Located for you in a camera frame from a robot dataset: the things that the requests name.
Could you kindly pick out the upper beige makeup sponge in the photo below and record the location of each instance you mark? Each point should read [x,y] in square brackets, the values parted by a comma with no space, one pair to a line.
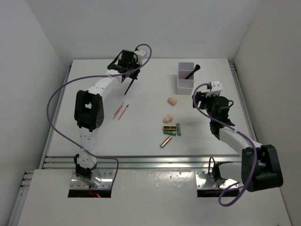
[172,101]

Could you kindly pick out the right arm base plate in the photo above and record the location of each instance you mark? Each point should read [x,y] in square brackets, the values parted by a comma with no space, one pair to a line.
[205,182]

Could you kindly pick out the green tube lying flat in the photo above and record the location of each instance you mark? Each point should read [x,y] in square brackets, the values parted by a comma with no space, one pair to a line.
[170,133]

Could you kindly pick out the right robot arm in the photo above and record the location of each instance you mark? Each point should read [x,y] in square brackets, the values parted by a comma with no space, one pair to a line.
[260,168]

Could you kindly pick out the green tube upright side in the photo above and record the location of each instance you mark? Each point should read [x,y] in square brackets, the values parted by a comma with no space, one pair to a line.
[178,129]

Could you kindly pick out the rose gold lipstick tube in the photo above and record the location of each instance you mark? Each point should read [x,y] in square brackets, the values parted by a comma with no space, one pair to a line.
[166,141]

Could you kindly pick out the beige makeup sponge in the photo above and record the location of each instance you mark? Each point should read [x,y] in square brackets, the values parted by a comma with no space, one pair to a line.
[168,118]
[172,101]

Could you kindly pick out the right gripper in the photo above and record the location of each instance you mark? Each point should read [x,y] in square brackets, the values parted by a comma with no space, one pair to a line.
[201,96]

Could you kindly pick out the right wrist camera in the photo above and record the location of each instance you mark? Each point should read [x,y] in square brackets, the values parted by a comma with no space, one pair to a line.
[215,87]

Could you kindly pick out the black gold lipstick case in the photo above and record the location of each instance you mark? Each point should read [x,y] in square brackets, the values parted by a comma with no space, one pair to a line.
[170,127]

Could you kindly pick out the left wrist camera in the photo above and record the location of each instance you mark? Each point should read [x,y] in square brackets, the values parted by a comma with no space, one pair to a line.
[140,55]

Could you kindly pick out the red thin liner brush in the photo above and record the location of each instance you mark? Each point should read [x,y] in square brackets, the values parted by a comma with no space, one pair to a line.
[123,112]

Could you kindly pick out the lower beige makeup sponge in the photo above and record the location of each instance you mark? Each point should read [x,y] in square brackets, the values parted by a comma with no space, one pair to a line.
[168,118]

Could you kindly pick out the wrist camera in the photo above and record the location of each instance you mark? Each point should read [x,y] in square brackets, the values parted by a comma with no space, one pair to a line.
[215,87]
[140,55]

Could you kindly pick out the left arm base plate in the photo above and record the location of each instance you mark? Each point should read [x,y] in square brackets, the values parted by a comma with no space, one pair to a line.
[100,180]

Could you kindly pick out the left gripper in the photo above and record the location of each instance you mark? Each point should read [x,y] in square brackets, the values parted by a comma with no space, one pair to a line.
[134,61]

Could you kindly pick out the white divided organizer box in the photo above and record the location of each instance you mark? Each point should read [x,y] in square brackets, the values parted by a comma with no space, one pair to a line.
[185,86]

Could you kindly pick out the black round makeup brush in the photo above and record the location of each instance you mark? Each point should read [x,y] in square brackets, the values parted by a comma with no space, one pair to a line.
[129,86]

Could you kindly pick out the pink makeup pencil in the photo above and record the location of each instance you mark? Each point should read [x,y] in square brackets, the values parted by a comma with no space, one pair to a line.
[117,111]

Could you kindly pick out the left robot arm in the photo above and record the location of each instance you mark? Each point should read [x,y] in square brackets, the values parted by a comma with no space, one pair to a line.
[89,110]

